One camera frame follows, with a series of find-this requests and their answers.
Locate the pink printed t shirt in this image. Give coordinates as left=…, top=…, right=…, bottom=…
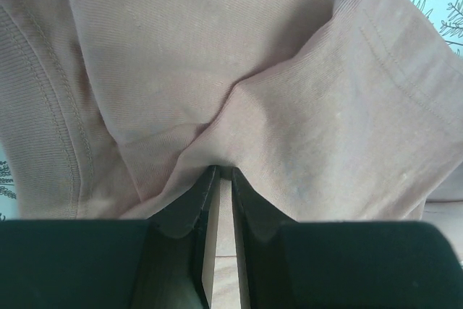
left=1, top=0, right=462, bottom=308

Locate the floral table mat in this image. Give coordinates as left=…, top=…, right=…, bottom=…
left=1, top=0, right=462, bottom=220

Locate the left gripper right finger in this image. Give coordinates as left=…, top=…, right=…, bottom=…
left=231, top=169, right=462, bottom=308

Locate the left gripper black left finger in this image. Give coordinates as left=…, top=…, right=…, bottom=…
left=1, top=166, right=220, bottom=308

